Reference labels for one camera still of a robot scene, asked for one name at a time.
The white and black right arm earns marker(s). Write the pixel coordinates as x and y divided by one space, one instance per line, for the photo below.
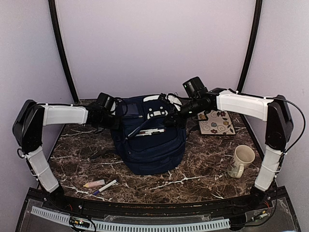
273 111

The white marker red cap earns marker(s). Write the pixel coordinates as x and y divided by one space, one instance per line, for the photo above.
157 130

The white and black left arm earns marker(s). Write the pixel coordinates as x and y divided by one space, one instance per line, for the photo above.
36 119

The grey slotted cable duct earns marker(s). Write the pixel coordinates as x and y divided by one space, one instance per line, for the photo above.
130 224

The black corner frame post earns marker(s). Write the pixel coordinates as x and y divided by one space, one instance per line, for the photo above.
251 45
61 50

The cream ceramic mug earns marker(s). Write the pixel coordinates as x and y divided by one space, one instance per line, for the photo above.
242 158

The white marker black cap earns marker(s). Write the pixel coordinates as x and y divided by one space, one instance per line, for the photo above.
143 134

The navy blue student backpack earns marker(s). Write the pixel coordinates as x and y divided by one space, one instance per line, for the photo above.
144 155

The white marker purple cap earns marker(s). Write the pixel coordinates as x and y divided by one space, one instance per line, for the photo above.
105 187

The floral patterned notebook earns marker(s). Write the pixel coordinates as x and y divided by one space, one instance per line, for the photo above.
215 123

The black right corner frame post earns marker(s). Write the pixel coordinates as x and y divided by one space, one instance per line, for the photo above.
251 45

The black left corner frame post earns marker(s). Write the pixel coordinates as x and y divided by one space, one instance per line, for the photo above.
61 50

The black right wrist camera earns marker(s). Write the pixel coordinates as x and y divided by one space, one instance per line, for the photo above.
168 98

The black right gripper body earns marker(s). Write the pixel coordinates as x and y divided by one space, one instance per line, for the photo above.
182 120

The black front table rail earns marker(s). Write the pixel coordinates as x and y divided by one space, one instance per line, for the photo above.
90 205

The white marker blue cap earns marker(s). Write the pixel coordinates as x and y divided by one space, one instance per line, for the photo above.
145 131

